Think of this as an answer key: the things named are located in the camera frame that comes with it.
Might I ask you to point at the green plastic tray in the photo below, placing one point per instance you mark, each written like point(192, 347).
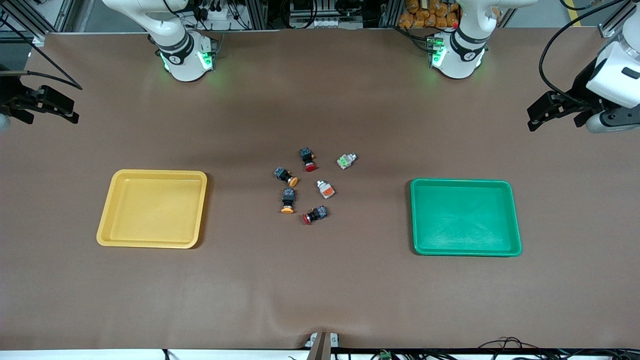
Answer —
point(465, 218)

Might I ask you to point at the yellow mushroom push button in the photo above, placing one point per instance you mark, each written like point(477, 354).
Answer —
point(284, 175)
point(288, 199)

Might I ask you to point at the grey table edge clamp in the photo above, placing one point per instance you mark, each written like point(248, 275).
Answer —
point(322, 344)

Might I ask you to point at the aluminium frame profile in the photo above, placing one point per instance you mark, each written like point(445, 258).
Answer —
point(617, 17)
point(35, 17)

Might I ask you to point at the white button with orange block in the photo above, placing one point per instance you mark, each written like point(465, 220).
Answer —
point(325, 189)

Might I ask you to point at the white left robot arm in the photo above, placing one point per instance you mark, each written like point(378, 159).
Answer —
point(457, 55)

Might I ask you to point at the bag of orange items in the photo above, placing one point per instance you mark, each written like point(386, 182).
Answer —
point(425, 14)

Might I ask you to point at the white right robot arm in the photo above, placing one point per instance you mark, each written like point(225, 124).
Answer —
point(182, 50)

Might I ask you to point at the yellow plastic tray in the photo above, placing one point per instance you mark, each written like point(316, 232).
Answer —
point(152, 209)

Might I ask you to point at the white button with green block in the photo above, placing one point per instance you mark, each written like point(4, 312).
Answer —
point(345, 161)

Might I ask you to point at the red mushroom push button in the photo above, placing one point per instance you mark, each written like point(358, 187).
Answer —
point(316, 214)
point(308, 157)

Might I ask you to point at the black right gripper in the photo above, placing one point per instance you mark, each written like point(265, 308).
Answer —
point(11, 95)

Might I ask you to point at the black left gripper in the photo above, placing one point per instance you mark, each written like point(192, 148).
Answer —
point(581, 86)

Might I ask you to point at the brown table mat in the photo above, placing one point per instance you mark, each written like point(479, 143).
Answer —
point(320, 285)

